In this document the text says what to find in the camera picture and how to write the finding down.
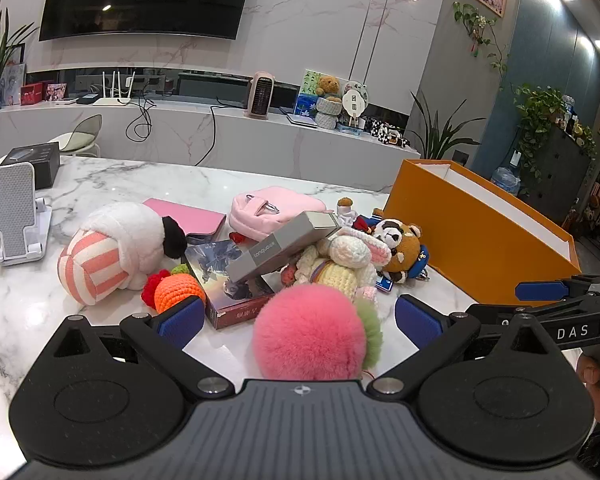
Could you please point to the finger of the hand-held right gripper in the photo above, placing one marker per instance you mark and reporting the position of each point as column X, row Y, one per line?
column 540, row 290
column 495, row 311

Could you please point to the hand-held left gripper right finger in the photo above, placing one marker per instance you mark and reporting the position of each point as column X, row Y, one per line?
column 420, row 325

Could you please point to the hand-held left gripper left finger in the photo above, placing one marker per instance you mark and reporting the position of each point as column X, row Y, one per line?
column 180, row 322

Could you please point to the orange crochet fruit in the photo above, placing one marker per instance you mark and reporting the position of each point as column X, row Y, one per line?
column 180, row 290

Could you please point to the red crochet ball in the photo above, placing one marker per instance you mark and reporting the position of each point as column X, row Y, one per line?
column 152, row 287

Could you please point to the blue printed card box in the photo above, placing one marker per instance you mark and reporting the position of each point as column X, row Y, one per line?
column 220, row 272

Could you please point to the orange storage box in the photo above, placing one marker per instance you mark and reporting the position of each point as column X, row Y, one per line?
column 470, row 240

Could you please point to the pink fluffy pompom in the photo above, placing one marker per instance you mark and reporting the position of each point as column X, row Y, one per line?
column 307, row 332

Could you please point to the grey notebook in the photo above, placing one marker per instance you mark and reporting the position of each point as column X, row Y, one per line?
column 275, row 255

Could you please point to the green fluffy pompom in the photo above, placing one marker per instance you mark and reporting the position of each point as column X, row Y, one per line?
column 372, row 330

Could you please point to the red panda plush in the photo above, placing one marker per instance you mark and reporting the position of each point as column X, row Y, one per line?
column 402, row 250

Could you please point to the pink striped white plush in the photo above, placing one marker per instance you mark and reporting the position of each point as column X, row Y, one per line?
column 115, row 250

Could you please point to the white crochet bunny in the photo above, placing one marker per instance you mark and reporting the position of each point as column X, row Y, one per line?
column 342, row 265

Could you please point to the small red charm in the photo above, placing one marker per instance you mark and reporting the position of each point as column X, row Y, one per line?
column 236, row 237

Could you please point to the pink notebook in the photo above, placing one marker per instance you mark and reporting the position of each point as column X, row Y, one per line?
column 190, row 217

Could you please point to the dark grey cabinet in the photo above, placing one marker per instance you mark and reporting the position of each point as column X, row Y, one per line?
column 560, row 180

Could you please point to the small red blue toy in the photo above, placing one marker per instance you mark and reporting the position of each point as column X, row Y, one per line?
column 365, row 224

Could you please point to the large water bottle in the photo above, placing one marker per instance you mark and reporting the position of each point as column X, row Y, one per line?
column 505, row 177

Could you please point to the small brown-headed figurine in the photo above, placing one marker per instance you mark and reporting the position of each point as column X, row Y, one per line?
column 346, row 207

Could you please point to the pink fabric pouch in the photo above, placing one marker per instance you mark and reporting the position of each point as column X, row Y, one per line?
column 265, row 210

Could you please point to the trailing pothos plant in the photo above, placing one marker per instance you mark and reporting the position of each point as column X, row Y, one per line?
column 537, row 115

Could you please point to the potted long leaf plant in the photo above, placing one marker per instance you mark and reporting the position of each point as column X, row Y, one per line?
column 437, row 135

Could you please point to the cow print bag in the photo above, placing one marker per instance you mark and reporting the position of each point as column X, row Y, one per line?
column 387, row 132

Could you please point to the white phone stand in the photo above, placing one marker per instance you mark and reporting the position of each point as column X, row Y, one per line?
column 12, row 210

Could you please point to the marble media console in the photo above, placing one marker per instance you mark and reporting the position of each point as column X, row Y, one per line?
column 280, row 145

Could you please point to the round seat chair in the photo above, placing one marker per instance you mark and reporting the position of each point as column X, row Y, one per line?
column 80, row 135

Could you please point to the black cardboard box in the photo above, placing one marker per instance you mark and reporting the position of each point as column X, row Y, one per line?
column 37, row 162

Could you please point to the round white hand fan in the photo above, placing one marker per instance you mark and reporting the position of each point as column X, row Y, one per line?
column 354, row 102

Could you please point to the white router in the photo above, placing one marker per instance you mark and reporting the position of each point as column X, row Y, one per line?
column 112, row 99

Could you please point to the grey laptop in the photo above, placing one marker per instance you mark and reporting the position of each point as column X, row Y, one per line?
column 300, row 120

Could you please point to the pink space heater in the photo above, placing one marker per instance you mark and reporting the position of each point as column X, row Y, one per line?
column 259, row 95

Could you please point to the small black device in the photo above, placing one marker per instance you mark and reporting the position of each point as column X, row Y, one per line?
column 87, row 99

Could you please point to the green printed box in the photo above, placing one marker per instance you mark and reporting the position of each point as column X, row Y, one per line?
column 304, row 97

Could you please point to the brown teddy bear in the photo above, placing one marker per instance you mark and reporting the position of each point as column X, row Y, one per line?
column 328, row 86

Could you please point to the pink photo card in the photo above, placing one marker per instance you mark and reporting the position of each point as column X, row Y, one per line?
column 55, row 92

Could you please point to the hanging vine plant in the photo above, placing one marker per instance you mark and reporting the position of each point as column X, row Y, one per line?
column 480, row 25

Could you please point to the red gift box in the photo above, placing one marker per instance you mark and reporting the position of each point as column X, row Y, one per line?
column 31, row 94

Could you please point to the framed portrait drawing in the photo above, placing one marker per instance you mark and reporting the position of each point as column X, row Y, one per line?
column 12, row 85

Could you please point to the tall leaf plant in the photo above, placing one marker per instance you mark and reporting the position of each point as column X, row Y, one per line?
column 2, row 50

